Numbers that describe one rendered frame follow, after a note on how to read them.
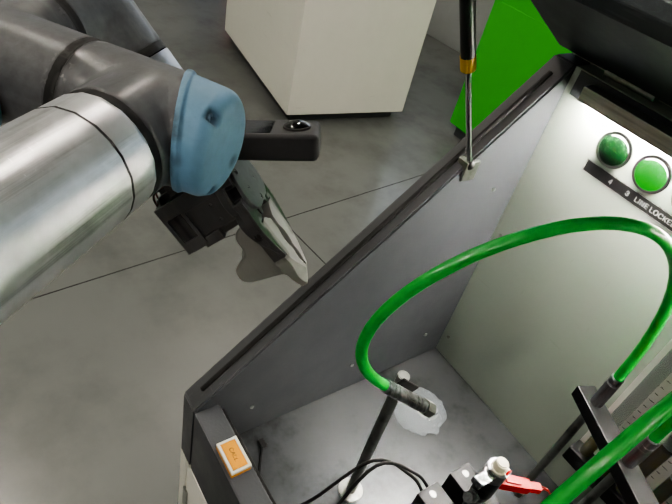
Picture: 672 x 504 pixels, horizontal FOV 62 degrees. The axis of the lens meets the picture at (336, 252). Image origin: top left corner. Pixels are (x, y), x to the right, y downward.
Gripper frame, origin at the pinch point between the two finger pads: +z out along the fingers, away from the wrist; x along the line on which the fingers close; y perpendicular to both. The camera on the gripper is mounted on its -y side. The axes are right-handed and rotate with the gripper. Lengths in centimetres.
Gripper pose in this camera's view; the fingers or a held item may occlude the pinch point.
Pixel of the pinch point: (304, 270)
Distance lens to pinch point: 57.6
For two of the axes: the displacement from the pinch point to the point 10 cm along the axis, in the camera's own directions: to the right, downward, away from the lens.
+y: -8.5, 4.6, 2.4
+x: 0.0, 4.6, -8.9
